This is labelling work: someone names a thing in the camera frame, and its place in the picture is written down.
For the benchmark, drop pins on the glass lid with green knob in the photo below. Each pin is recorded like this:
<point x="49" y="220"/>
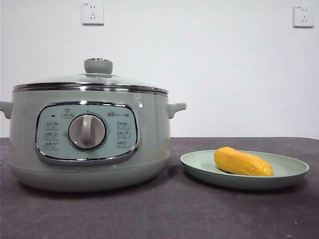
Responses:
<point x="99" y="79"/>

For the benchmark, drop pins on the yellow corn cob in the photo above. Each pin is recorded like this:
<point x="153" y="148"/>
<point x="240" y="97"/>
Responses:
<point x="239" y="161"/>

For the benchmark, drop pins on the pale green electric steamer pot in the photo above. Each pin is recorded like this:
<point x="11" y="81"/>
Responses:
<point x="149" y="139"/>

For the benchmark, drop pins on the pale green round plate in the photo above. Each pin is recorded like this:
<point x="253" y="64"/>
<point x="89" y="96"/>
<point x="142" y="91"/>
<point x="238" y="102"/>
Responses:
<point x="289" y="171"/>

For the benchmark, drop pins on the grey round dial knob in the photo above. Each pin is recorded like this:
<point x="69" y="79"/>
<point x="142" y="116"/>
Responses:
<point x="87" y="132"/>

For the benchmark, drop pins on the white wall socket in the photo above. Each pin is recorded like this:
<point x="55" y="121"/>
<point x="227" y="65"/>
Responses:
<point x="93" y="13"/>
<point x="302" y="16"/>

